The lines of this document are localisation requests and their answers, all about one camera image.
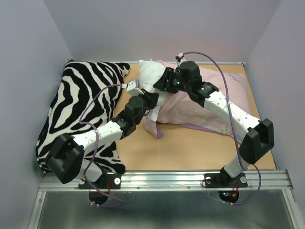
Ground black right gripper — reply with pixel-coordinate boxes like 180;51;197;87
151;67;191;94

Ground white pillow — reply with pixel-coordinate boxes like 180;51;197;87
139;60;167;103

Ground pink printed pillowcase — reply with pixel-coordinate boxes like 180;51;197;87
142;61;251;138

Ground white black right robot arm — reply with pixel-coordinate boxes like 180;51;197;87
153;61;275;186

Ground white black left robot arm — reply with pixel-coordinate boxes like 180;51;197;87
45;89;159;188

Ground white inner pillow tag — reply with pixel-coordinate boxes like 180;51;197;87
147;105;160;122

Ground zebra striped pillow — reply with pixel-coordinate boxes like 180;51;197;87
34;59;131;177

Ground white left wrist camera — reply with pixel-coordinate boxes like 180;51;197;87
122;79;144;96

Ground aluminium rear table rail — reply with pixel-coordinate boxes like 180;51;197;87
130;61;246;66

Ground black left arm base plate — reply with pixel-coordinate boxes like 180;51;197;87
78;173;122;190

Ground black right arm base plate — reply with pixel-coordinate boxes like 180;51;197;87
201;173;248;188

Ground aluminium front mounting rail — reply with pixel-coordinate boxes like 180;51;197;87
38;169;294;191

